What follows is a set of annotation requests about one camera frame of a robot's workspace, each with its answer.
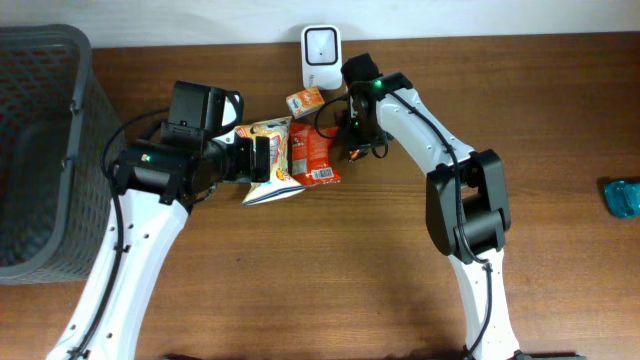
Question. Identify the beige snack bag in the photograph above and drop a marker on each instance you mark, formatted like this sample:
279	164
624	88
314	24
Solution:
280	183

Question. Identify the red snack bag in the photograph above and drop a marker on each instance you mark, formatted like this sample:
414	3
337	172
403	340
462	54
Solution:
310	157

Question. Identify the orange snack packet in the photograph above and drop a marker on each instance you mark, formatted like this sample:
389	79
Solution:
305	102

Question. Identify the teal mouthwash bottle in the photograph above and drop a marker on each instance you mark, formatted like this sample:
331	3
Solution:
622	199

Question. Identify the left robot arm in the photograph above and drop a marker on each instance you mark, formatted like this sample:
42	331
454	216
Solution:
155	183

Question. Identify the hex wrench set packet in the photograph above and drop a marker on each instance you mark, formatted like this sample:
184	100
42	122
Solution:
354	155

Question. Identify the grey plastic mesh basket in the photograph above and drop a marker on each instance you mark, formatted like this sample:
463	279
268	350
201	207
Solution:
57	123

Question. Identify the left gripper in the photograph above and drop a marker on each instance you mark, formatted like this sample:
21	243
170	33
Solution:
260	158

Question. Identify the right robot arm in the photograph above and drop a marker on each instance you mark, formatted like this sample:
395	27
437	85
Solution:
467	207

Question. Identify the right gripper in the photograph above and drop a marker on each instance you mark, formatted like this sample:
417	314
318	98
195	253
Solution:
364	147

